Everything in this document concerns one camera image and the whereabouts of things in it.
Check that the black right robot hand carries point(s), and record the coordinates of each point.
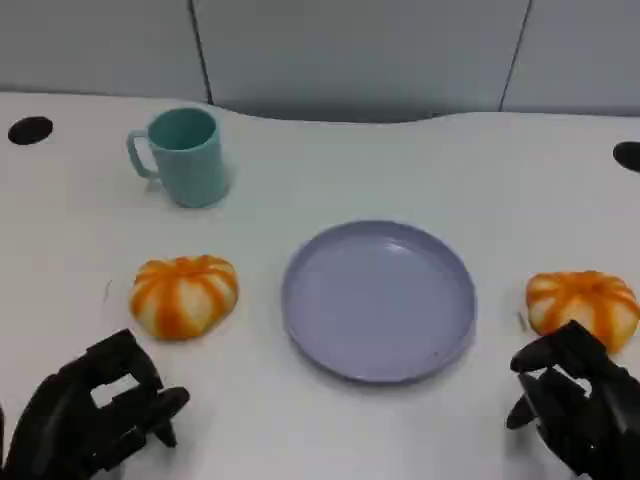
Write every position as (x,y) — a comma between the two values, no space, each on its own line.
(595,400)

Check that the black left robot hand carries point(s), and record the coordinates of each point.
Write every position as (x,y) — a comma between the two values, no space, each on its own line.
(60,415)

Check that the orange and white bread roll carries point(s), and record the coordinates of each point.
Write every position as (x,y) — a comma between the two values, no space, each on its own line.
(182,297)
(582,297)

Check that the lilac plate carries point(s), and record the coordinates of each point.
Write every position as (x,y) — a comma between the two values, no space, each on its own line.
(377,305)

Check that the pale green mug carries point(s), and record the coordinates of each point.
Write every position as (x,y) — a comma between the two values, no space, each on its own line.
(192,165)

